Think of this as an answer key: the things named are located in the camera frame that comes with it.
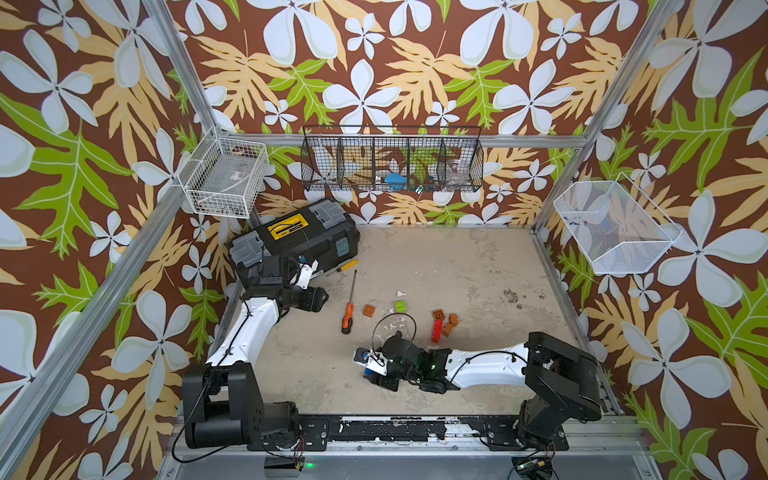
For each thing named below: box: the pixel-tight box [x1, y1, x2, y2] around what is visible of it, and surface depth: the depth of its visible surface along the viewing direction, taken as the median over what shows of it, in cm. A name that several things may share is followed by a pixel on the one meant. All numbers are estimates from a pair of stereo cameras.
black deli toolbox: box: [227, 197, 360, 289], surface depth 98 cm
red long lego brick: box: [431, 319, 443, 343], surface depth 93 cm
